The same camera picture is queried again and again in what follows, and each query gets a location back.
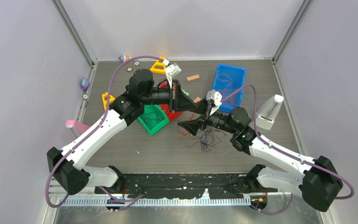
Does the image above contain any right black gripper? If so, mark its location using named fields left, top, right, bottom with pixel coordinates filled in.
left=178, top=97, right=238, bottom=136

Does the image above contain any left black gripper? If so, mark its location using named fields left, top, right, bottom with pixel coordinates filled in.
left=141, top=79, right=197, bottom=112

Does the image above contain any orange wire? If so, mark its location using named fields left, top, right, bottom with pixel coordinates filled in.
left=217, top=71, right=242, bottom=106
left=174, top=112, right=204, bottom=139

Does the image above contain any purple wire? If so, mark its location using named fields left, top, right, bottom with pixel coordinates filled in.
left=199, top=130, right=223, bottom=153

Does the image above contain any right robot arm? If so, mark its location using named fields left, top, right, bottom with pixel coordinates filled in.
left=178, top=107, right=343, bottom=212

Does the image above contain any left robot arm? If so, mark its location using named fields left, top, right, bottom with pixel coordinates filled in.
left=45, top=69, right=208, bottom=195

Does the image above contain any green small toy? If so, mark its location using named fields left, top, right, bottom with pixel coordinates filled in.
left=181, top=89, right=191, bottom=97

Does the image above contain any wooden block near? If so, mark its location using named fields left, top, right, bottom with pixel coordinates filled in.
left=193, top=97, right=201, bottom=103

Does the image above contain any wooden block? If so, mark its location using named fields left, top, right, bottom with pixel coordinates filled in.
left=193, top=97, right=201, bottom=103
left=186, top=74, right=200, bottom=82

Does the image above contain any red plastic bin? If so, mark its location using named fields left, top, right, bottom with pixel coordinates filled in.
left=158, top=81, right=182, bottom=121

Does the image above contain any wooden block far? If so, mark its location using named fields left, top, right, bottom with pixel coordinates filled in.
left=186, top=74, right=200, bottom=82

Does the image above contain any green plastic bin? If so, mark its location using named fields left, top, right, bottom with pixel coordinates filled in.
left=138, top=105, right=170, bottom=136

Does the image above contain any yellow triangle block far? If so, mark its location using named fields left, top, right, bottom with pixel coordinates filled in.
left=150, top=56, right=166, bottom=75

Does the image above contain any yellow triangle block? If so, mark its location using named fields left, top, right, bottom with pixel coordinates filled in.
left=150, top=56, right=166, bottom=75
left=102, top=92, right=116, bottom=111

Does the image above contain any blue plastic bin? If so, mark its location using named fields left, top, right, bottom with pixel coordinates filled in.
left=212, top=64, right=246, bottom=113

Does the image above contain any white tape dispenser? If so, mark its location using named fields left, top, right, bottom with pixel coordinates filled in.
left=255, top=94, right=284, bottom=130

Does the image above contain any small figurine toy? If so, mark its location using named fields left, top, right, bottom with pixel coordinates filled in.
left=118, top=55, right=132, bottom=62

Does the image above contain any yellow triangle block near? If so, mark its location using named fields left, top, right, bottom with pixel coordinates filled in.
left=102, top=92, right=116, bottom=111

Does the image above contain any purple round toy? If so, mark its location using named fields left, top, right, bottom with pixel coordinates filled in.
left=80, top=78, right=90, bottom=91

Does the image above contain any pink tape dispenser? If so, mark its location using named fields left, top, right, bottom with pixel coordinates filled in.
left=65, top=120, right=90, bottom=140

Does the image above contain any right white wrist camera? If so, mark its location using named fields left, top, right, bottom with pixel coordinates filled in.
left=206, top=90, right=222, bottom=116

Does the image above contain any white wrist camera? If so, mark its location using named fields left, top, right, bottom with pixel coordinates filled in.
left=163, top=59, right=182, bottom=89
left=206, top=90, right=222, bottom=116

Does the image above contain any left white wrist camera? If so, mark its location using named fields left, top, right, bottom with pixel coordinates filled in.
left=163, top=59, right=182, bottom=89

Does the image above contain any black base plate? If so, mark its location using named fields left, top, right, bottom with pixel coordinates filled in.
left=106, top=173, right=277, bottom=199

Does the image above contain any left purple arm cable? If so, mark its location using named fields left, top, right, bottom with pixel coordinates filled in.
left=44, top=56, right=167, bottom=214

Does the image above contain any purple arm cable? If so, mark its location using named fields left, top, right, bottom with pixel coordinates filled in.
left=44, top=56, right=167, bottom=214
left=220, top=84, right=355, bottom=216

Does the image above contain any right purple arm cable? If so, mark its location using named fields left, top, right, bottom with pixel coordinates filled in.
left=220, top=84, right=355, bottom=216

